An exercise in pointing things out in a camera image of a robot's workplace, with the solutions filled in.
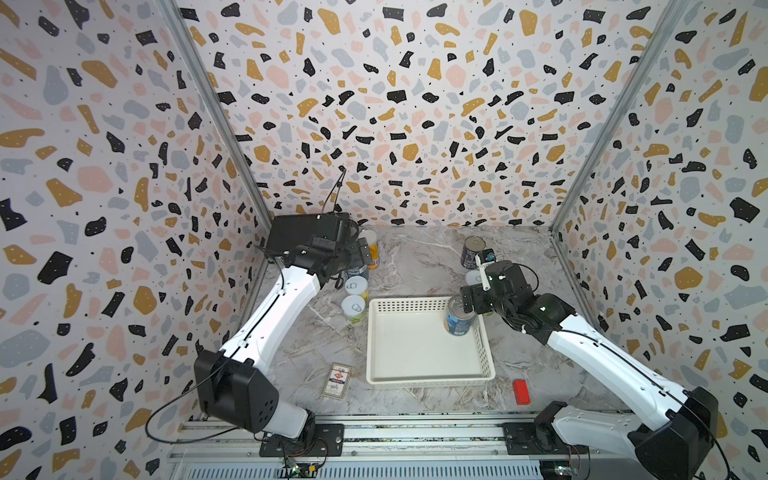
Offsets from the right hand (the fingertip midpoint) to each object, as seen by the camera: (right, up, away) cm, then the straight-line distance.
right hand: (476, 287), depth 79 cm
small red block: (+13, -29, +3) cm, 32 cm away
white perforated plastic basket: (-18, -19, +12) cm, 28 cm away
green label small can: (-35, -8, +13) cm, 38 cm away
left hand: (-32, +9, +3) cm, 34 cm away
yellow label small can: (-35, -1, +19) cm, 40 cm away
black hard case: (-64, +18, +38) cm, 76 cm away
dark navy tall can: (+5, +11, +25) cm, 28 cm away
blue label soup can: (-4, -11, +7) cm, 13 cm away
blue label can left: (-34, +3, +19) cm, 39 cm away
